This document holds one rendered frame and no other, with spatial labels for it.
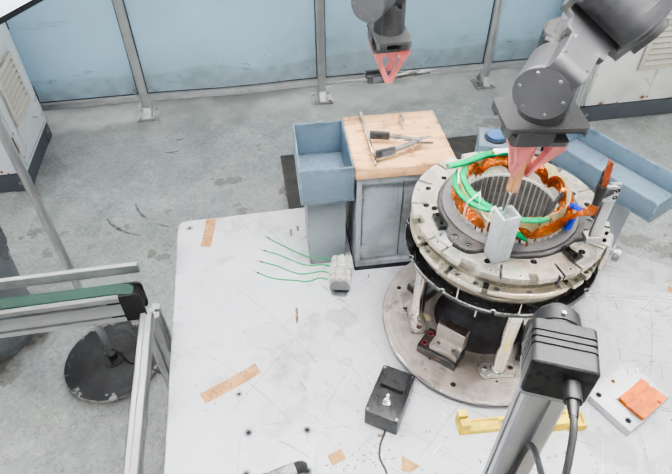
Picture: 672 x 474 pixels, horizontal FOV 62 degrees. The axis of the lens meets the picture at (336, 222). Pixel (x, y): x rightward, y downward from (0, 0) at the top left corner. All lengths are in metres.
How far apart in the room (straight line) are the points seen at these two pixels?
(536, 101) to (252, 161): 2.39
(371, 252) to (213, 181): 1.68
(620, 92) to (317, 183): 2.54
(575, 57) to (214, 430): 0.82
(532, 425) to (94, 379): 1.82
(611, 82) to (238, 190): 2.02
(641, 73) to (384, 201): 2.46
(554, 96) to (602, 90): 2.76
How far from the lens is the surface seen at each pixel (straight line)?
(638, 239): 2.75
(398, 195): 1.13
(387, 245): 1.23
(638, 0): 0.63
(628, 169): 1.26
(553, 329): 0.42
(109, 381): 2.13
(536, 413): 0.47
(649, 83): 3.50
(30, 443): 2.14
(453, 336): 1.07
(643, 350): 1.27
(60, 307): 1.37
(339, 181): 1.08
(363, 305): 1.19
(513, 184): 0.78
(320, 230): 1.20
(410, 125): 1.19
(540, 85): 0.59
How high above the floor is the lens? 1.71
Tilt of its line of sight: 43 degrees down
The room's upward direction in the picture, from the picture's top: 1 degrees counter-clockwise
